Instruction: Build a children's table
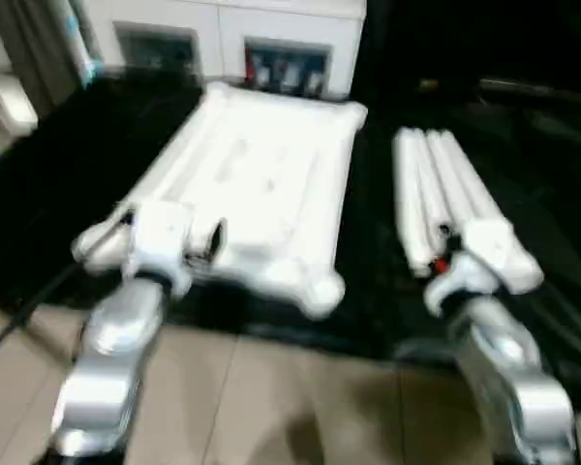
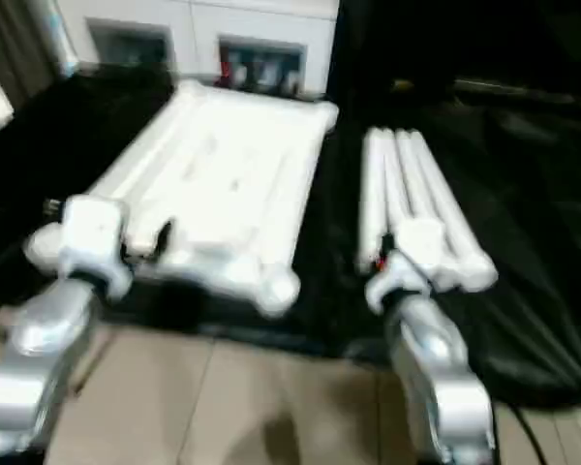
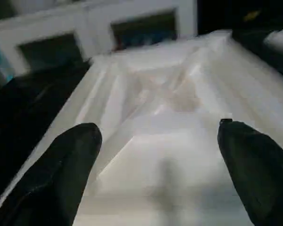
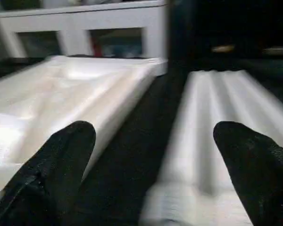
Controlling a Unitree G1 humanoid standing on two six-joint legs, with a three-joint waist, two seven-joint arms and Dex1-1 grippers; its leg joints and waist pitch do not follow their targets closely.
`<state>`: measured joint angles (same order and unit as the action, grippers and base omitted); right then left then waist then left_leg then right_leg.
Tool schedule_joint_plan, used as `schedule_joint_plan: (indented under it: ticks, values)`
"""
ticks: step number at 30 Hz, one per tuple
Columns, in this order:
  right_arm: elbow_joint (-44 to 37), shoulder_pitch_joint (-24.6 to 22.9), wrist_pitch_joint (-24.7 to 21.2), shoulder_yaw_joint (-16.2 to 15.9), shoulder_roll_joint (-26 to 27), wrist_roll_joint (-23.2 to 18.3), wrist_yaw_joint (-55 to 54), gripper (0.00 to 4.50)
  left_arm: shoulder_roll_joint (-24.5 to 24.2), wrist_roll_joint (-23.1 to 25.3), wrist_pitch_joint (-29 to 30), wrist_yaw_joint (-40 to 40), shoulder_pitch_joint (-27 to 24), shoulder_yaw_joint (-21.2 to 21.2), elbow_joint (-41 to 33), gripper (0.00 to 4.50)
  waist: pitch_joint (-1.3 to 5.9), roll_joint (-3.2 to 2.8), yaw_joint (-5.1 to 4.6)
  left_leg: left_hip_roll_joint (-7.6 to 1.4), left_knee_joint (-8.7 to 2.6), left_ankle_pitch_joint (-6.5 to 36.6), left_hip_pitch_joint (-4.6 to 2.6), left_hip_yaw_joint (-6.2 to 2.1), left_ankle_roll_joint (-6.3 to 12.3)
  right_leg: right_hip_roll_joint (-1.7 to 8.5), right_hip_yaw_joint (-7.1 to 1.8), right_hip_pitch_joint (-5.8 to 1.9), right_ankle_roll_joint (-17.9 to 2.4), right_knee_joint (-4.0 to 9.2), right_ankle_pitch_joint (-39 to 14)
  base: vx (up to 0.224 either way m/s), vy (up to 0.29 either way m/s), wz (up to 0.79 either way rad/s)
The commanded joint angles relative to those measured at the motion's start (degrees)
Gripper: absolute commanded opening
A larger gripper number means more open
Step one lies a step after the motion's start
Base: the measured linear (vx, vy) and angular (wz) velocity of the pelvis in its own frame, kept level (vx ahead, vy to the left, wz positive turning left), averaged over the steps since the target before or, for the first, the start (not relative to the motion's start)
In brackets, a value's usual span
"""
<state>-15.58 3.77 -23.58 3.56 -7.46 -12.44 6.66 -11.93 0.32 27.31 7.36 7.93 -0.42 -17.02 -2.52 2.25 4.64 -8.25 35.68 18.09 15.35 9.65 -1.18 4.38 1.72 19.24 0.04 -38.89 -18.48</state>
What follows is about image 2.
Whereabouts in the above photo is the white plastic table leg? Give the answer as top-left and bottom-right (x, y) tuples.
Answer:
(378, 128), (419, 255)
(395, 128), (466, 287)
(356, 126), (390, 274)
(412, 131), (500, 294)

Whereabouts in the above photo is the grey curtain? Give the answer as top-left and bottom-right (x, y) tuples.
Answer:
(0, 0), (78, 132)

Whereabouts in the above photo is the black mat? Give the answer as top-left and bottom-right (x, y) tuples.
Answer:
(0, 68), (581, 408)

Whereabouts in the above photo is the black furniture with gold label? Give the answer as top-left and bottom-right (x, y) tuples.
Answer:
(334, 0), (581, 112)

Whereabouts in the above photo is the white cabinet with glass doors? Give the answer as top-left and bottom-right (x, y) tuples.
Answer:
(53, 0), (340, 100)

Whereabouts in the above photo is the white plastic table top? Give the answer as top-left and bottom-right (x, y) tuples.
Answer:
(24, 79), (340, 319)

